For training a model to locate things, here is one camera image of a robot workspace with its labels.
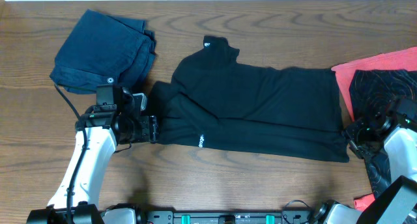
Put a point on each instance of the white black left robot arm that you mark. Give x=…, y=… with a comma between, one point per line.
x=76, y=200

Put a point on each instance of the folded navy blue shorts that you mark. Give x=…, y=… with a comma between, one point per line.
x=104, y=49

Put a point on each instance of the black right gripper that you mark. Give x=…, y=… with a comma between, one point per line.
x=352, y=133

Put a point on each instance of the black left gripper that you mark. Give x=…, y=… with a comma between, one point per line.
x=148, y=131

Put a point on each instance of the black t-shirt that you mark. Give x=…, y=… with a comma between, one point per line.
x=212, y=101

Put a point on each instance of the black swirl patterned garment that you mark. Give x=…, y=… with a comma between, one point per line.
x=371, y=94

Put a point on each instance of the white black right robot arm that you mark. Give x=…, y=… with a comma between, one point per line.
x=396, y=138

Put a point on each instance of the red cloth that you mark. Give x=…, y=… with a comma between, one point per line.
x=398, y=60

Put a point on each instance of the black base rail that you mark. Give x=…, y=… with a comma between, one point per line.
x=228, y=217

